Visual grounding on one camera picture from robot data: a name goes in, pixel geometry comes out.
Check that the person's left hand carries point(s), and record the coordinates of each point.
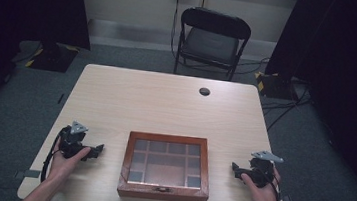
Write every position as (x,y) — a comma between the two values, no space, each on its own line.
(66,164)

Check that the person's right hand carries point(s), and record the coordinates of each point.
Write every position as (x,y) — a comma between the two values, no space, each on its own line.
(261,194)

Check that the black folding chair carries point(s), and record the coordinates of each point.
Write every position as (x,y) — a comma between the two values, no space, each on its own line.
(212,38)

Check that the black curtain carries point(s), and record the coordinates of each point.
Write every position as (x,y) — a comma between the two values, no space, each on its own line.
(23,27)
(339,77)

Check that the wooden box with glass lid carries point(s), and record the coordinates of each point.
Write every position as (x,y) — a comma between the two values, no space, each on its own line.
(165,168)

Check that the black stand base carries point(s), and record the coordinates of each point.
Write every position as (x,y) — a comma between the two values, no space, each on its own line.
(275,85)
(53,56)

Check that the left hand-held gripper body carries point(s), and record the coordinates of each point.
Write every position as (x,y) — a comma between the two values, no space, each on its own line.
(72,139)

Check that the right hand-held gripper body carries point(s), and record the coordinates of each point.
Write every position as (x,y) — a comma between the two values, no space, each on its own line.
(261,171)

